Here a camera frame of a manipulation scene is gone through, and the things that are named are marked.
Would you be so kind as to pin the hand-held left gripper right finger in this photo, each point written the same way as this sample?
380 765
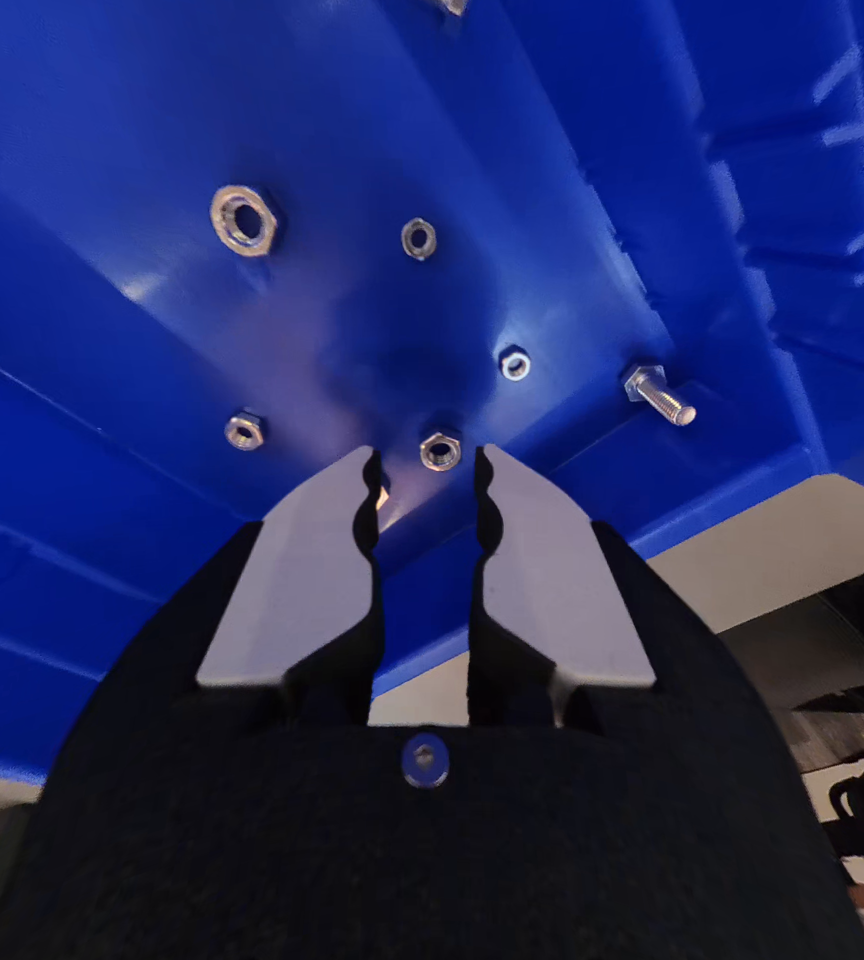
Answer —
567 600

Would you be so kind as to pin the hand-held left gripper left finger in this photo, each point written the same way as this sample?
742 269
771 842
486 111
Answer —
289 600

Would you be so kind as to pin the small steel bolt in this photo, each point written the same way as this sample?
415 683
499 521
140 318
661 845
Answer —
657 396

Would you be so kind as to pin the small silver nut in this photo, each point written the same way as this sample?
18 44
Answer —
226 240

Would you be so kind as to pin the blue plastic bin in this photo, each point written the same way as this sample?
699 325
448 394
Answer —
102 112

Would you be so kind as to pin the thin short steel bolt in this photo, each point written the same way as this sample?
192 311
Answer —
453 6

